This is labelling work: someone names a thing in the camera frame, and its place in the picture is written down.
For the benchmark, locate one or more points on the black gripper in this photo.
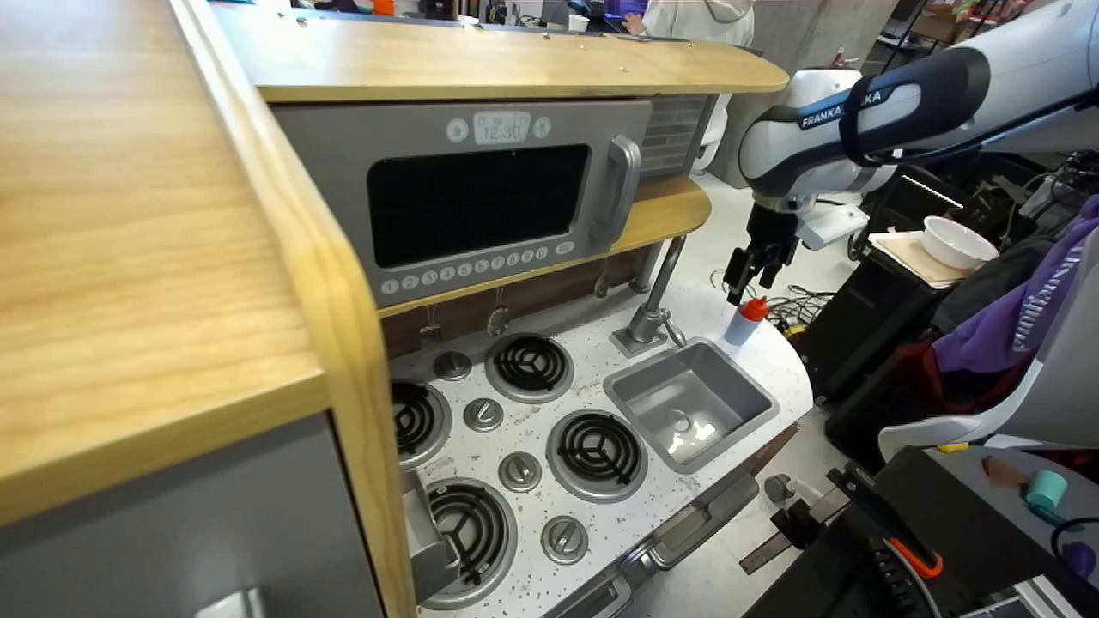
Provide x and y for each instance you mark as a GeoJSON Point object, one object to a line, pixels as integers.
{"type": "Point", "coordinates": [774, 236]}

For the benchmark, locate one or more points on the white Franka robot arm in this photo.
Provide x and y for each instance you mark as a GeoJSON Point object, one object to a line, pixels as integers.
{"type": "Point", "coordinates": [1032, 70]}

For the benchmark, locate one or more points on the blue cup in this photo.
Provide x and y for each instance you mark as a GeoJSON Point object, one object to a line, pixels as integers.
{"type": "Point", "coordinates": [739, 332]}

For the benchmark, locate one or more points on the silver toy faucet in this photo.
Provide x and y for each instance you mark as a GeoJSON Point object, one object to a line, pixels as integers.
{"type": "Point", "coordinates": [652, 313]}

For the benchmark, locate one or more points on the grey toy sink basin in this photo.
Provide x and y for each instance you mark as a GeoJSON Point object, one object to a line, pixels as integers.
{"type": "Point", "coordinates": [688, 407]}

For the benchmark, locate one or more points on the light wooden board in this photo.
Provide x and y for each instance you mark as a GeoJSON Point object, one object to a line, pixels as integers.
{"type": "Point", "coordinates": [906, 260]}

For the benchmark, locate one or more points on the white bowl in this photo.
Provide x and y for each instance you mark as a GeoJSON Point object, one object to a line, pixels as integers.
{"type": "Point", "coordinates": [961, 243]}

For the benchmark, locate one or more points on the black toy stove burner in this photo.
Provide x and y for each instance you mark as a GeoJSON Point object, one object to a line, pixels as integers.
{"type": "Point", "coordinates": [415, 419]}
{"type": "Point", "coordinates": [469, 536]}
{"type": "Point", "coordinates": [532, 364]}
{"type": "Point", "coordinates": [600, 455]}

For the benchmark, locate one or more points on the purple garment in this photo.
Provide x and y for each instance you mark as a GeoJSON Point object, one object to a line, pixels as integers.
{"type": "Point", "coordinates": [1032, 309]}

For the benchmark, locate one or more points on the grey toy microwave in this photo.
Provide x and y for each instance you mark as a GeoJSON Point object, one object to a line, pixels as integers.
{"type": "Point", "coordinates": [481, 209]}

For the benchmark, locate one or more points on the grey stove knob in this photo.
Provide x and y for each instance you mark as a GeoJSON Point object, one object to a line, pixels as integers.
{"type": "Point", "coordinates": [481, 415]}
{"type": "Point", "coordinates": [450, 364]}
{"type": "Point", "coordinates": [566, 541]}
{"type": "Point", "coordinates": [519, 473]}

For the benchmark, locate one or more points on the teal cylinder object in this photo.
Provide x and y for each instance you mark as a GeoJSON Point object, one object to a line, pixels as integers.
{"type": "Point", "coordinates": [1046, 496]}

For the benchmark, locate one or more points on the wooden toy kitchen unit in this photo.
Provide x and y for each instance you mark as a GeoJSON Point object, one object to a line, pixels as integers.
{"type": "Point", "coordinates": [140, 228]}

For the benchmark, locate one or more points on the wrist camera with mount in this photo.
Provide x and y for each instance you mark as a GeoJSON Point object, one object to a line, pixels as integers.
{"type": "Point", "coordinates": [836, 224]}

